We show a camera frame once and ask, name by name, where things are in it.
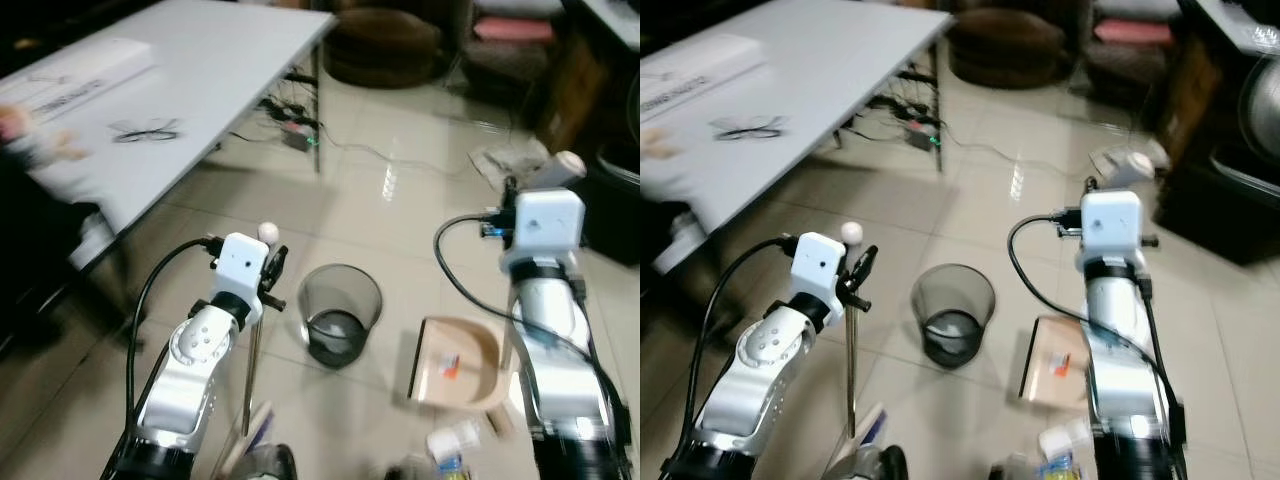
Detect white desk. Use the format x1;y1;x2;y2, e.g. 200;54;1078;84
1193;0;1280;58
578;0;641;53

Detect person's hand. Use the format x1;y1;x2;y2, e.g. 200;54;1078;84
640;124;683;163
0;104;89;167

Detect person in dark clothes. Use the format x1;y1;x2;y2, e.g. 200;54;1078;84
0;150;119;353
640;190;709;277

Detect dark robot foot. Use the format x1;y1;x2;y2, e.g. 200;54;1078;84
243;444;298;480
850;444;909;480

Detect white printed flat box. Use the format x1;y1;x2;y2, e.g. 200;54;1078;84
640;34;763;113
0;38;157;113

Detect plastic bottle with yellow label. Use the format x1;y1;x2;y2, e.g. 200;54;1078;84
426;419;493;480
1038;419;1098;480

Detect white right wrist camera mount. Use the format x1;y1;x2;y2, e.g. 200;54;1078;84
499;188;587;278
1077;190;1147;278

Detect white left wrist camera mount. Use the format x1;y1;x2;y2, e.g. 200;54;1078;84
214;233;271;327
790;232;850;328

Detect crumpled white paper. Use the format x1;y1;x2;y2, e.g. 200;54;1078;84
1089;146;1171;183
469;144;553;188

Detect brown round pouf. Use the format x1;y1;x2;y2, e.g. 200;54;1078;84
324;7;444;90
946;7;1067;90

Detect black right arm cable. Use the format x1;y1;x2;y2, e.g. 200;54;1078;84
434;205;606;406
1006;207;1183;426

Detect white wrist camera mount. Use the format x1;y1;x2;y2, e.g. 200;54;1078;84
790;232;850;328
1077;190;1147;278
214;233;271;327
499;188;587;278

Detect large black bin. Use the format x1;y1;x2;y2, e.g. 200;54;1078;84
583;140;641;267
1153;138;1280;267

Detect black-rimmed eyeglasses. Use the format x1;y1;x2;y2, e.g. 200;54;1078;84
107;117;184;145
709;114;788;142

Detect white table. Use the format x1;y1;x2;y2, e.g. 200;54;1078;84
0;0;337;273
640;0;953;269

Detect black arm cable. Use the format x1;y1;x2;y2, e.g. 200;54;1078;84
124;237;223;426
1006;207;1183;426
704;237;801;426
434;205;606;406

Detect beige long-handled dustpan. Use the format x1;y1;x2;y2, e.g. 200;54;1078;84
1017;150;1159;413
407;150;589;439

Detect metal-handled broom with white knob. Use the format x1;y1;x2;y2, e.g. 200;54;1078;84
823;222;889;480
213;222;283;480

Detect black power strip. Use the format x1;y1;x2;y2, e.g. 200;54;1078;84
282;118;322;152
902;118;944;152

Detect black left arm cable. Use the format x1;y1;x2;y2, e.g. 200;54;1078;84
124;237;223;426
704;237;801;426

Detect dark chair with pink cushion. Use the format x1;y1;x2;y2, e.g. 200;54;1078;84
463;0;563;103
1084;0;1183;93

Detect black mesh waste bin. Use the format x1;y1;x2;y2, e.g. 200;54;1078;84
297;264;385;370
909;264;997;370

